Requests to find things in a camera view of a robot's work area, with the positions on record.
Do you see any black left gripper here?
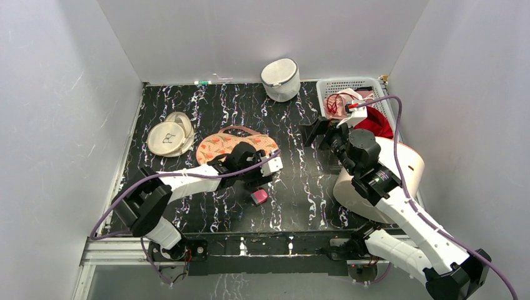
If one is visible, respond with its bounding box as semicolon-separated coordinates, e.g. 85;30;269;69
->
236;152;272;189

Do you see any floral mesh laundry bag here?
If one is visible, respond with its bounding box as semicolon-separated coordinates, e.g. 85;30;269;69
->
196;126;279;165

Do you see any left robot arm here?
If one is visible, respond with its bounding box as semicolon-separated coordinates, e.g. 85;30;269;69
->
111;142;283;260

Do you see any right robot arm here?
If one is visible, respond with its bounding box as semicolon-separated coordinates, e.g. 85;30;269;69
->
300;117;491;299

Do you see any pink bra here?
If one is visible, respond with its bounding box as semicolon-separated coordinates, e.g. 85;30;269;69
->
322;88;375;120

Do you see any red bra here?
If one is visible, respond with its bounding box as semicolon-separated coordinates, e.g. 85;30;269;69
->
352;106;394;139

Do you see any white cylindrical mesh laundry bag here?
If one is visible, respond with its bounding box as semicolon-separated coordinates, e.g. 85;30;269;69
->
260;58;301;103

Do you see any cream round laundry bag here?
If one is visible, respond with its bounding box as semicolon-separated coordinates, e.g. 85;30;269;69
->
147;112;195;158

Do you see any large cream cylindrical bag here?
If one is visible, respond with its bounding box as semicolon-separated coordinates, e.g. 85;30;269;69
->
332;136;426;225

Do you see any pink and grey stamp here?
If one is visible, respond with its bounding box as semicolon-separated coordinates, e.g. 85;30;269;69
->
251;189;269;206

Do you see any white plastic basket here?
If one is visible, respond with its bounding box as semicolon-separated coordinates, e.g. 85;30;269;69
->
316;76;396;137

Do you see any green white small tube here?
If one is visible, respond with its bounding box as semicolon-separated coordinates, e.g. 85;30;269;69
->
194;81;213;86

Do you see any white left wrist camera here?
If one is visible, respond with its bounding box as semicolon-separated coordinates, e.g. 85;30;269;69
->
260;156;283;177

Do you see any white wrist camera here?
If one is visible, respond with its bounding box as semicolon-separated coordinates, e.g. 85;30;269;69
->
260;156;283;177
336;102;368;128

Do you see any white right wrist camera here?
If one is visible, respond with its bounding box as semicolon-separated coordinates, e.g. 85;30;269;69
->
336;102;368;128

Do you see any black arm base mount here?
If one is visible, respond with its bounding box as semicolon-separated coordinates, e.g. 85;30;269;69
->
147;231;380;282

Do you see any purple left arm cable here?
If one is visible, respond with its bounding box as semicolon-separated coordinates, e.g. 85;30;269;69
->
89;149;282;286

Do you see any aluminium frame rail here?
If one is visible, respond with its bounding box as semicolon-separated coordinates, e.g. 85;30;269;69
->
72;237;154;300

